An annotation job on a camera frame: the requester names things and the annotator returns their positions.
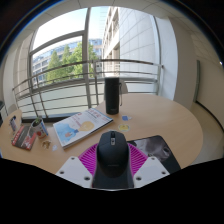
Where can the black tumbler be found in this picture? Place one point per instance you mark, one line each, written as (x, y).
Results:
(112, 95)

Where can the light blue magazine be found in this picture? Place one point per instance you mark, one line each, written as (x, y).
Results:
(81, 126)

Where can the red magazine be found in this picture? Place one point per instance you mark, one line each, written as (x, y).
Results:
(24, 137)

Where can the round yellow sticker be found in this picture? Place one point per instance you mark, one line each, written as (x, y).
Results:
(123, 127)

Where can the white chair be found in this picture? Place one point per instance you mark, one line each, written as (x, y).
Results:
(123, 87)

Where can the black computer mouse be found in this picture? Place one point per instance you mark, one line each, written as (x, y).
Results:
(113, 153)

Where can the small white sticker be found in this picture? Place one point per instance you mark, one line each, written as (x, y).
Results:
(54, 147)

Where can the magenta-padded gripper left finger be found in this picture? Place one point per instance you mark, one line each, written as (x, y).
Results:
(71, 168)

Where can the blue square sticker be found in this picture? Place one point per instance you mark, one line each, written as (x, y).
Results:
(126, 118)

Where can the small tan sticker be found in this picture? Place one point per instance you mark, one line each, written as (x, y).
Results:
(46, 144)

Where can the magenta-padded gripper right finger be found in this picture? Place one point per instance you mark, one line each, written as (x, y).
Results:
(152, 168)

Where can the metal balcony railing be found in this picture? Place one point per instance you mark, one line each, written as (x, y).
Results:
(95, 80)

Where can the black printed mouse pad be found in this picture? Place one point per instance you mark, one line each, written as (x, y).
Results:
(156, 150)

